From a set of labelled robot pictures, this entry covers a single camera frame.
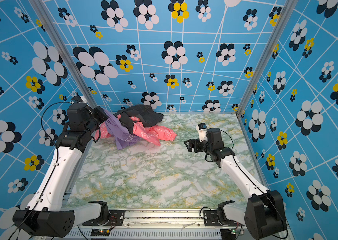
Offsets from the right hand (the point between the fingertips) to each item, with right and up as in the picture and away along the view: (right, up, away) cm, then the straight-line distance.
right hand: (193, 141), depth 84 cm
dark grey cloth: (-33, +18, +28) cm, 47 cm away
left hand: (-45, +17, -13) cm, 50 cm away
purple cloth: (-43, +3, +8) cm, 44 cm away
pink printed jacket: (-27, +3, +23) cm, 35 cm away
